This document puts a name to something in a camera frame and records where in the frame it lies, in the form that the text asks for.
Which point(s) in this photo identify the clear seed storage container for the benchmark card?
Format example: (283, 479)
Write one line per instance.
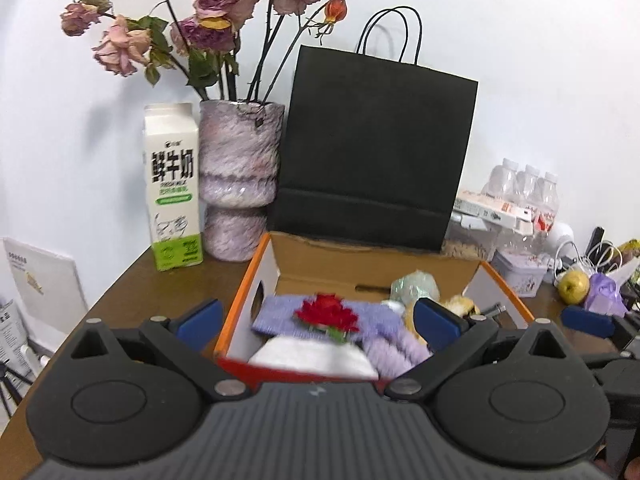
(470, 245)

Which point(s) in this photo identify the printed food packet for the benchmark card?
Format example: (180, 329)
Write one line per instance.
(12, 330)

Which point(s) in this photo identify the clear water bottle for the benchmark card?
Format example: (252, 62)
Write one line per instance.
(527, 185)
(546, 200)
(501, 180)

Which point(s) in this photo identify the black upright device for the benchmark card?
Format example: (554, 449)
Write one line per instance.
(596, 242)

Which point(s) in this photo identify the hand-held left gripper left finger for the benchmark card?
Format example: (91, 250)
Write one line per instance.
(200, 322)

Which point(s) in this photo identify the purple plastic bag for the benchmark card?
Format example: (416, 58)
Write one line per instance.
(605, 292)

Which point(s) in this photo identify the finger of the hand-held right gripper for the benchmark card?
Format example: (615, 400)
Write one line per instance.
(587, 321)

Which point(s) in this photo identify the black paper bag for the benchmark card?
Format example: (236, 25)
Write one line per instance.
(370, 150)

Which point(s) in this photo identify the mottled purple vase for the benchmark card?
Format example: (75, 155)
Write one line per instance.
(235, 170)

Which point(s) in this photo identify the purple knitted cloth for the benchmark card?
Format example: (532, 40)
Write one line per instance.
(275, 315)

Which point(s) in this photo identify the colourful snack packet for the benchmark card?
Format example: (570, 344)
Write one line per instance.
(630, 257)

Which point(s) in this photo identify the cardboard box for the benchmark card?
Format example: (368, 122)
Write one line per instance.
(350, 265)

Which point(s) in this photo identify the red artificial flower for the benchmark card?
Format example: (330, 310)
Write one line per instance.
(325, 312)

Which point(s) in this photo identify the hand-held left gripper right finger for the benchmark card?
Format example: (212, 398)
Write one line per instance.
(440, 322)

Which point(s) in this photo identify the white flat carton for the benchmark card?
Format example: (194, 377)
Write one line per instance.
(485, 207)

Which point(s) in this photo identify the yellow mushroom plush toy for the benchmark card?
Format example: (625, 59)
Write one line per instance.
(462, 305)

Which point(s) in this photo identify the black tripod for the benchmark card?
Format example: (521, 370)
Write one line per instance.
(10, 375)

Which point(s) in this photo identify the printed tin box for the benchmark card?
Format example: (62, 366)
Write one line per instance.
(520, 270)

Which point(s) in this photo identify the white green milk carton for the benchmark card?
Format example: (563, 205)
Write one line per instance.
(172, 185)

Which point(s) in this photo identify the yellow-green apple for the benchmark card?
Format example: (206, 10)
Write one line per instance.
(573, 287)

